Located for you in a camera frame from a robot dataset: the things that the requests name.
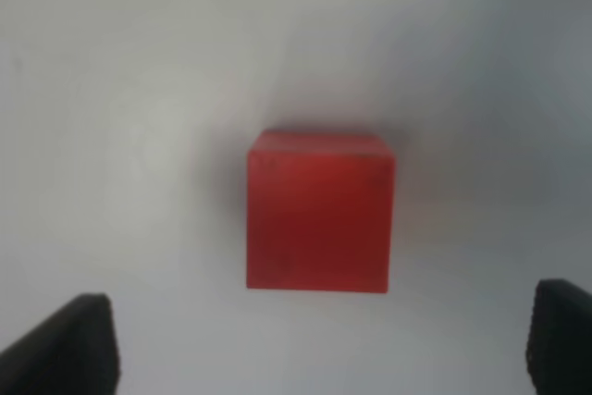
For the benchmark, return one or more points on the red block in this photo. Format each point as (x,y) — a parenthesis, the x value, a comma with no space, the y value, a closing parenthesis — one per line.
(319,211)

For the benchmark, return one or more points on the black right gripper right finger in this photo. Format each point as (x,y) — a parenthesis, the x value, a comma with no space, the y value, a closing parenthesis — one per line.
(558,349)

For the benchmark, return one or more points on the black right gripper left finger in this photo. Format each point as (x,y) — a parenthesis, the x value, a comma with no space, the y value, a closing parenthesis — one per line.
(73,351)

